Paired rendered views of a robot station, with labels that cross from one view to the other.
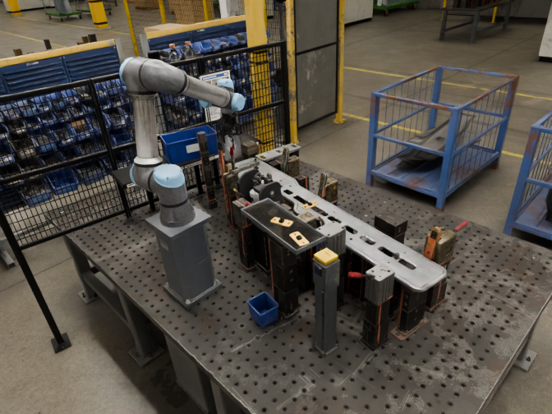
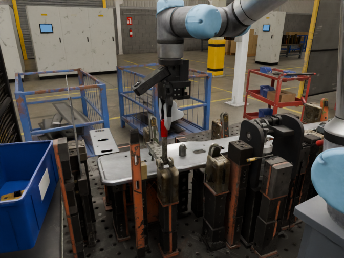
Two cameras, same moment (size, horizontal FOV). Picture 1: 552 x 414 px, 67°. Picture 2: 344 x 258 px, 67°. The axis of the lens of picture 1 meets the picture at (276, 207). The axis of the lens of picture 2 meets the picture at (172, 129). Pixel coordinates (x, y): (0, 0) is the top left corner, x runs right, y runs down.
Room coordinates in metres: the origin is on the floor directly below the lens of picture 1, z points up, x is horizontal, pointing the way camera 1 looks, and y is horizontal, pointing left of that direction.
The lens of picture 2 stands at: (1.85, 0.95, 1.48)
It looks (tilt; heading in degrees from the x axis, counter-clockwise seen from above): 22 degrees down; 282
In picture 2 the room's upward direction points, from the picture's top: straight up
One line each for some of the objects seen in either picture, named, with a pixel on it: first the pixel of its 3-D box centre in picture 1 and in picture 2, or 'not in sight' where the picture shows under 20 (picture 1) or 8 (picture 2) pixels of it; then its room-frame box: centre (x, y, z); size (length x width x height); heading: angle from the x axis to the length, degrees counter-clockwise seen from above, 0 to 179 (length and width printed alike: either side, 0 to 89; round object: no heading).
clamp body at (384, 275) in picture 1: (377, 308); not in sight; (1.14, -0.35, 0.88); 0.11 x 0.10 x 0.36; 124
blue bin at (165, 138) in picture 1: (190, 144); (11, 189); (2.37, 0.49, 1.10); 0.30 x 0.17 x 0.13; 114
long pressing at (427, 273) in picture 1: (314, 207); (254, 141); (1.71, -0.18, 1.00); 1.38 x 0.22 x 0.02; 34
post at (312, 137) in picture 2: not in sight; (302, 181); (1.52, -0.04, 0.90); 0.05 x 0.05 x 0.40; 34
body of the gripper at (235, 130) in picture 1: (230, 123); (172, 79); (2.01, 0.20, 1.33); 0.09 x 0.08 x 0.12; 34
